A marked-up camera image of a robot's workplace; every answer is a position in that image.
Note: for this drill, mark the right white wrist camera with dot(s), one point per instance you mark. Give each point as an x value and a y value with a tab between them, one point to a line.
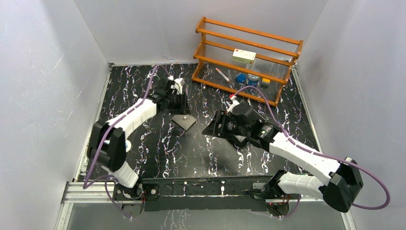
231	102

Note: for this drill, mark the white green carton box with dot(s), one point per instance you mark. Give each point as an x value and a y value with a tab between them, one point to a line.
243	56

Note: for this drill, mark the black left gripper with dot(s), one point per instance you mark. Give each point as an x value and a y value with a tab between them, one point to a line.
179	106

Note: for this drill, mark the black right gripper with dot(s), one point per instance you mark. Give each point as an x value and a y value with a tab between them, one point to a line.
221	117

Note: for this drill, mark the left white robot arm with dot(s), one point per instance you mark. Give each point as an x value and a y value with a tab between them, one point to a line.
107	144

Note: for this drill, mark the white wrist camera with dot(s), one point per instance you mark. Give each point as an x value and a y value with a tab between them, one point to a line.
231	102
176	85

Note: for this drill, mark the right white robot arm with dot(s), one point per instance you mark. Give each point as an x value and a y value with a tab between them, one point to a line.
337	183

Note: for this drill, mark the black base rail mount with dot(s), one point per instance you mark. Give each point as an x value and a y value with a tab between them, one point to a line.
212	193

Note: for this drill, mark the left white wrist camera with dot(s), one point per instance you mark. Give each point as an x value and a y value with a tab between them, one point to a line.
176	85

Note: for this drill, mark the white blue blister pack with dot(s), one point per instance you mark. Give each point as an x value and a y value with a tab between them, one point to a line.
128	145

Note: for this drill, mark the black plastic card box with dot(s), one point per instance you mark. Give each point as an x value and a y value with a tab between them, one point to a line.
239	141

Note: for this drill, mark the red white pen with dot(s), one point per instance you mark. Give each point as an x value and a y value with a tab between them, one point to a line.
222	75

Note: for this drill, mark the blue white round can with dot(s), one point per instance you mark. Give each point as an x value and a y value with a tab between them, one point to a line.
252	80

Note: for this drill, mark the yellow black small block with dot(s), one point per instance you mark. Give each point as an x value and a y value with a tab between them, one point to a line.
265	83

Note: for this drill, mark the blue small cube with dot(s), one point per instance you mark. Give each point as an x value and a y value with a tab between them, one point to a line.
241	78

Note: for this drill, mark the orange wooden shelf rack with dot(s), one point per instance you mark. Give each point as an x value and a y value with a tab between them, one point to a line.
231	56

